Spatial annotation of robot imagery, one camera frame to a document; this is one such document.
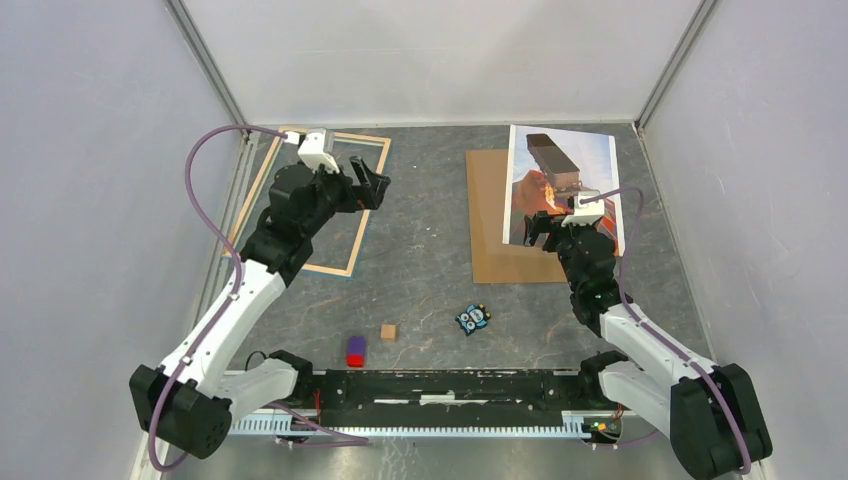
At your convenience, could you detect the purple cable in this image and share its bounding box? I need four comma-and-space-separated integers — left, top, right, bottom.
146, 124, 370, 473
581, 186, 753, 476

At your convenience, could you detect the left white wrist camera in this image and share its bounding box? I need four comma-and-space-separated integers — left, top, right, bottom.
284, 128, 340, 174

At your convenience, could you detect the hot air balloon photo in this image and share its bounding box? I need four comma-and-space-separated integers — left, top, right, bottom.
502, 125, 620, 245

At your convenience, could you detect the brown cardboard backing board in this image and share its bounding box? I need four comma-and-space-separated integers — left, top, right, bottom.
466, 150, 566, 284

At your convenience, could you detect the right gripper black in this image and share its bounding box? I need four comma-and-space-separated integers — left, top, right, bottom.
523, 210, 596, 292

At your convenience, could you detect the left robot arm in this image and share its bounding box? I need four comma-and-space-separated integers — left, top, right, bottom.
129, 156, 391, 459

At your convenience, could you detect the purple red toy block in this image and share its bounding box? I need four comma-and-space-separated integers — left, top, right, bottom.
346, 335, 367, 368

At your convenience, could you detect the blue owl toy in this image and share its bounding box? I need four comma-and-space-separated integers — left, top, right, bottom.
455, 304, 492, 336

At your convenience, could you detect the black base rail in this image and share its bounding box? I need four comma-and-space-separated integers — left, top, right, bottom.
251, 349, 645, 440

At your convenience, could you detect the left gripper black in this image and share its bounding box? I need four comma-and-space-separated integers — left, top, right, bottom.
302, 155, 389, 237

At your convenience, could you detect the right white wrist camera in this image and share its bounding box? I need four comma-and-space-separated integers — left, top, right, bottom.
561, 190, 606, 227

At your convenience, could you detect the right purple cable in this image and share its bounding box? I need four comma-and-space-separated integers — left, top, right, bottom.
581, 186, 753, 476

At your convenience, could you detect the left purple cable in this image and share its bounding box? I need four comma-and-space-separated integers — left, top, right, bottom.
146, 124, 370, 473

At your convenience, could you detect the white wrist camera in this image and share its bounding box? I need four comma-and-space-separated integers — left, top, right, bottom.
284, 128, 340, 174
561, 190, 606, 227

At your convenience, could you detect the small wooden cube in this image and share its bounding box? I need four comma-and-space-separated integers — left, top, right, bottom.
380, 324, 397, 341

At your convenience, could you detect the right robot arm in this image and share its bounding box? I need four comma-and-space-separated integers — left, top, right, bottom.
525, 211, 774, 479

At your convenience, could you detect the wooden picture frame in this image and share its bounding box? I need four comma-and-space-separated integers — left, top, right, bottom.
227, 128, 391, 280

